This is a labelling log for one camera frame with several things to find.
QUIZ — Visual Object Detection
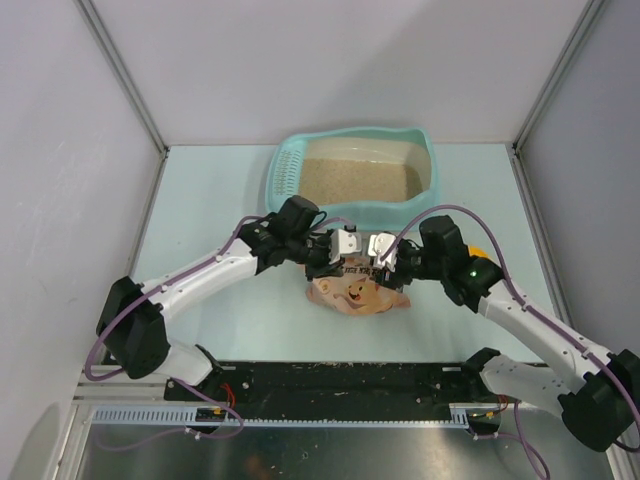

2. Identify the pink cat litter bag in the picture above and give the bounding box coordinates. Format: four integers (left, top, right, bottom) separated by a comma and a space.
306, 257, 411, 316

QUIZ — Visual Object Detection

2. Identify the yellow plastic litter scoop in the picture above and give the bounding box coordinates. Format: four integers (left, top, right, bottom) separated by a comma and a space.
468, 245, 494, 261

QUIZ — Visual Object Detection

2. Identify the teal and beige litter box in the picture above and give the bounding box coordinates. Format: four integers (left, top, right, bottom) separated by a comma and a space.
265, 127, 441, 231

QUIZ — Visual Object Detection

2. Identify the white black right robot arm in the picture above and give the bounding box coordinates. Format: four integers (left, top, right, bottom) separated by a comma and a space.
368, 211, 639, 452

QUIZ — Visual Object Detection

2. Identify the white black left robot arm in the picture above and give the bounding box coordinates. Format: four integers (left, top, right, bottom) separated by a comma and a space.
97, 195, 331, 400

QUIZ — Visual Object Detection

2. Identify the beige cat litter in box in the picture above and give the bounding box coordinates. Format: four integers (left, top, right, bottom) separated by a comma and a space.
298, 159, 424, 206

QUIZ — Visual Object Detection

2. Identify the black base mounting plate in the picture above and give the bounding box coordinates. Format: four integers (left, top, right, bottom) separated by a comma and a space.
196, 362, 513, 421

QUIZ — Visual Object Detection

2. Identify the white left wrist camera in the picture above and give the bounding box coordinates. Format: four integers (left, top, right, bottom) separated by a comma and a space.
329, 226, 362, 264

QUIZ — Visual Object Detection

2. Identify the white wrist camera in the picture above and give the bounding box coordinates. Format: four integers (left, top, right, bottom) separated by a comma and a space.
329, 226, 362, 264
366, 232, 397, 271

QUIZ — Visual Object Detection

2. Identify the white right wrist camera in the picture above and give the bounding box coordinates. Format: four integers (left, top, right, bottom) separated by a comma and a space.
366, 232, 397, 271

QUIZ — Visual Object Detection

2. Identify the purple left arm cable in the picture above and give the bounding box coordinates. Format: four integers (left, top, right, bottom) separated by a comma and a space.
83, 214, 356, 384

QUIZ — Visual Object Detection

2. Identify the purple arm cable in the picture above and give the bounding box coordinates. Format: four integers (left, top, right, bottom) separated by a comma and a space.
384, 204, 639, 454
83, 214, 356, 384

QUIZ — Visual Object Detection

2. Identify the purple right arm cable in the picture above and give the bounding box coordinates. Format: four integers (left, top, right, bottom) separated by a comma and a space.
384, 204, 639, 454

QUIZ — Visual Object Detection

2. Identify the white slotted cable duct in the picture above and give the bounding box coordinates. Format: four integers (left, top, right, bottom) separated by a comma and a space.
92, 405, 468, 428

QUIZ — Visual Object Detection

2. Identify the aluminium frame rail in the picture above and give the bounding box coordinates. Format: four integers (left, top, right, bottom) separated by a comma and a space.
72, 364, 615, 409

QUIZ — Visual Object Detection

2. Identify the left aluminium corner post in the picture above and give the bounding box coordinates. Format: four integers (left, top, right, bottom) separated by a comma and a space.
74, 0, 168, 157

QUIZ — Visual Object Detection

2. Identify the aluminium corner post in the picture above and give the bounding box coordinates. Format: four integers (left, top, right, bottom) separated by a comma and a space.
74, 0, 168, 157
512, 0, 610, 152

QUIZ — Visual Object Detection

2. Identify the right aluminium corner post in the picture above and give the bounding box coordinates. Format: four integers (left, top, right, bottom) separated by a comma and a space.
512, 0, 610, 152

